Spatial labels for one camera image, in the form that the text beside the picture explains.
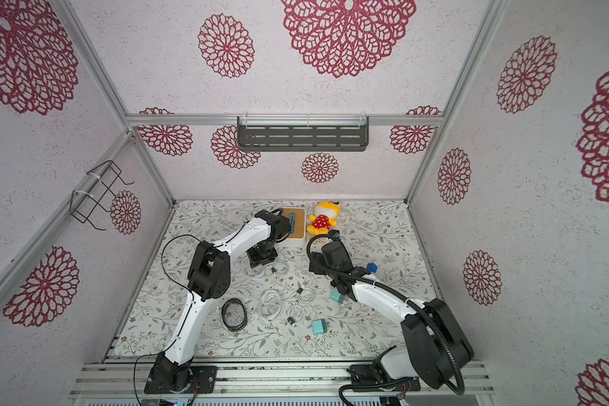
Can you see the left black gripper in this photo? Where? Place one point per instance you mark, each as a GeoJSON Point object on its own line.
{"type": "Point", "coordinates": [255, 260]}

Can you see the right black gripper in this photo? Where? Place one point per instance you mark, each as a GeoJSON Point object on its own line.
{"type": "Point", "coordinates": [316, 261]}

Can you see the clear oval zip pouch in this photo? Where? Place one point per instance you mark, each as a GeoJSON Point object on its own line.
{"type": "Point", "coordinates": [257, 272]}

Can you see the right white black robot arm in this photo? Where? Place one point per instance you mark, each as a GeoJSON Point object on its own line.
{"type": "Point", "coordinates": [435, 347]}

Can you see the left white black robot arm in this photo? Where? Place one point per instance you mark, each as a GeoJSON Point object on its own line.
{"type": "Point", "coordinates": [209, 278]}

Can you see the teal charger cube upper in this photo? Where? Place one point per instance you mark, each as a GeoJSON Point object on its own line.
{"type": "Point", "coordinates": [337, 297]}

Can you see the teal charger cube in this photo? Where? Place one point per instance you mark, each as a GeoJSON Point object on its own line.
{"type": "Point", "coordinates": [337, 297]}
{"type": "Point", "coordinates": [319, 327]}

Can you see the yellow plush toy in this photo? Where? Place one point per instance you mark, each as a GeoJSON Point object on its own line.
{"type": "Point", "coordinates": [324, 218]}

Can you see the white wooden-top tissue box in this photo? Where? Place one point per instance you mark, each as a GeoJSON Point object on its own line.
{"type": "Point", "coordinates": [297, 220]}

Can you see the teal charger cube lower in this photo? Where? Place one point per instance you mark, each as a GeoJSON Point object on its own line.
{"type": "Point", "coordinates": [319, 327]}

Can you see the grey wall shelf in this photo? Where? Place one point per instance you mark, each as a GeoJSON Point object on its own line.
{"type": "Point", "coordinates": [303, 134]}

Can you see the black wire wall rack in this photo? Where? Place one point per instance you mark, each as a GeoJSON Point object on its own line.
{"type": "Point", "coordinates": [86, 200]}

